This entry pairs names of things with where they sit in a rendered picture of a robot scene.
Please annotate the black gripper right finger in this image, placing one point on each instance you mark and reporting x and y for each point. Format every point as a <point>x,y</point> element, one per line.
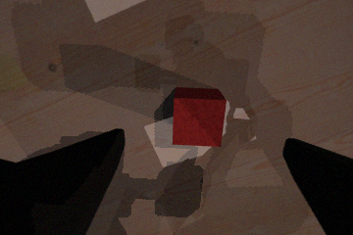
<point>325,180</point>

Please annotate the red block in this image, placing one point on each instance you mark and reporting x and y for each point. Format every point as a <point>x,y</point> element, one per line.
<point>199,115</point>

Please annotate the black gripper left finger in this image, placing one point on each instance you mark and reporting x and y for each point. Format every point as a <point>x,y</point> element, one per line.
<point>59,193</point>

